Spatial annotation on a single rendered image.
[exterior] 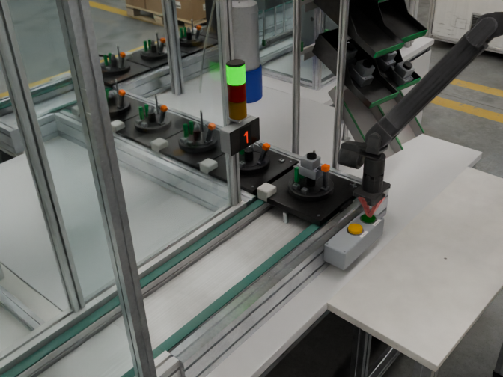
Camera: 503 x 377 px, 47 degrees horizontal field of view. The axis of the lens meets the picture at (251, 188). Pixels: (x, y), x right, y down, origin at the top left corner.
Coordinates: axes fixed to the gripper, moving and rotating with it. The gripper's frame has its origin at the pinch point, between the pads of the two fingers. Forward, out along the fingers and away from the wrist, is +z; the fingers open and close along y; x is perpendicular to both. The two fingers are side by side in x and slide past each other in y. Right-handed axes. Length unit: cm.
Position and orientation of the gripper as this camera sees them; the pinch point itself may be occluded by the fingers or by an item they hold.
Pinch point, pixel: (369, 214)
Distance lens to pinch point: 169.8
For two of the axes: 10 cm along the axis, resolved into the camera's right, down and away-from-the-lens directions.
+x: 7.5, 3.4, -5.6
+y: -6.6, 4.3, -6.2
